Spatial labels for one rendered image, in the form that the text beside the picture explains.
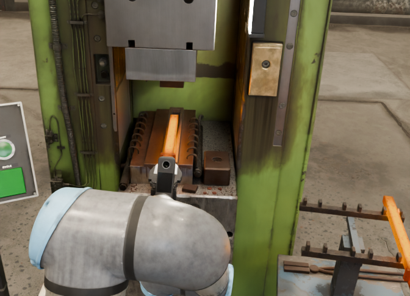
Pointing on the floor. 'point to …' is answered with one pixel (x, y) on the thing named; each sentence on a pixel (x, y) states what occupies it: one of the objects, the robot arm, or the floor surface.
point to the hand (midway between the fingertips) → (167, 160)
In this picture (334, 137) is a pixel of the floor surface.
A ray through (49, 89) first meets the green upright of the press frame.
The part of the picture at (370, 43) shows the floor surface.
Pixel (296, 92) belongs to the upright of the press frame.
